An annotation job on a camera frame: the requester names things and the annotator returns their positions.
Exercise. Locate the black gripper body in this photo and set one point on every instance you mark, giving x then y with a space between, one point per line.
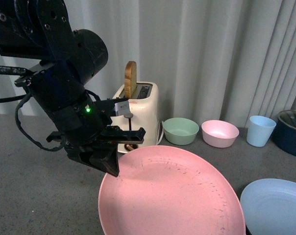
85 124

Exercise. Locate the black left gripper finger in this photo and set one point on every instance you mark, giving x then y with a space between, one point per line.
103 159

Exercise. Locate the pink plate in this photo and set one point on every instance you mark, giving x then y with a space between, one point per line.
163 190

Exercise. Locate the blue plate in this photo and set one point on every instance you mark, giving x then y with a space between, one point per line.
269 207

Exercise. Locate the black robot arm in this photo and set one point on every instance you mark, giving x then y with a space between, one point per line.
40 29

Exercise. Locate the cream white toaster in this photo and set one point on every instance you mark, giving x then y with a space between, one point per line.
144 107

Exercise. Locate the brown bread slice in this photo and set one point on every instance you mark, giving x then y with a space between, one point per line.
130 79

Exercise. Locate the green bowl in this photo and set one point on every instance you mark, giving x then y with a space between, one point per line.
180 131

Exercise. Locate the pink bowl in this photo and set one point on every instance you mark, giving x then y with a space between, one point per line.
218 133

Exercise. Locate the light blue cup right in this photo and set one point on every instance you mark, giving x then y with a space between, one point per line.
259 131

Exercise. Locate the dark blue pot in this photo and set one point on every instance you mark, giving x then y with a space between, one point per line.
285 138

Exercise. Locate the glass pot lid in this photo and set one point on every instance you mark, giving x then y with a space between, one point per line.
288 118

